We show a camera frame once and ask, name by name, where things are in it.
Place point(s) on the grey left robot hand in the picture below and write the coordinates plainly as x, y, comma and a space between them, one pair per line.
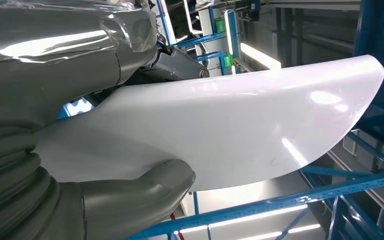
62, 66

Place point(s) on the blue metal shelf rack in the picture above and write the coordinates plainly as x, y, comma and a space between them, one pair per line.
380, 33
230, 39

